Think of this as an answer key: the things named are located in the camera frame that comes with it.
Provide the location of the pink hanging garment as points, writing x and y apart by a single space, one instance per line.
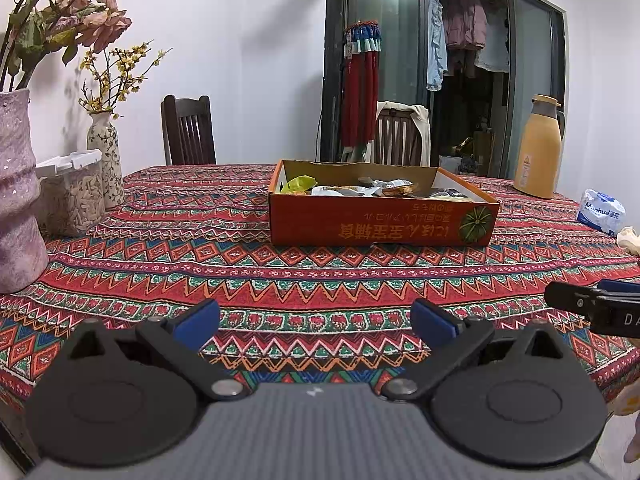
465 25

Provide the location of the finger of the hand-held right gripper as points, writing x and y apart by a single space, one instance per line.
570 296
620 287

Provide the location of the white hanging garment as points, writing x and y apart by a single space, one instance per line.
492 55

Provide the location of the clear seed container white lid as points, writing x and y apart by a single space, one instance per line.
72 200

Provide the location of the boxed heap of snack packets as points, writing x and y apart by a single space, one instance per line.
350 190

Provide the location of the dark wooden chair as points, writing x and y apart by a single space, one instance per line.
187 130

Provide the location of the white blue tissue pack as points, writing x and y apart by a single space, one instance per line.
600 212

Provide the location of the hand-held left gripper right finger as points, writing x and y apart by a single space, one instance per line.
432 322

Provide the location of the red patterned tablecloth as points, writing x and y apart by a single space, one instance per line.
300 280

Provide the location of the yellow blossom branches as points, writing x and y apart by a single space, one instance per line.
125 60

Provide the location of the orange cardboard box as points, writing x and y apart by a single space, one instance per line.
350 220

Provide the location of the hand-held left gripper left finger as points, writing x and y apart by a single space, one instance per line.
197 322

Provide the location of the red hanging tassel decoration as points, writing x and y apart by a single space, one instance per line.
357 100

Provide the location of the yellow thermos jug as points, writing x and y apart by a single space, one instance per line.
537 155

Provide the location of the black framed glass sliding door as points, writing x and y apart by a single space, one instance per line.
530 85

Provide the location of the pink artificial flowers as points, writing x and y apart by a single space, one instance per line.
100 25

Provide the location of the floral patterned vase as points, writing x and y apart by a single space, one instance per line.
107 160

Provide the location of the pink textured vase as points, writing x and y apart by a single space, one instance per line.
20 210

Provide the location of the white bucket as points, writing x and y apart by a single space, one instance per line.
451 164

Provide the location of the crumpled tissue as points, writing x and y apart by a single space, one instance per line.
630 241

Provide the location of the light blue hanging shirt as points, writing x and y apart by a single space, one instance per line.
436 50

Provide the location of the wooden chair with garment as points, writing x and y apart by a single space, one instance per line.
397 135

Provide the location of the brown cardboard carton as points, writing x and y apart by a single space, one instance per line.
482 152

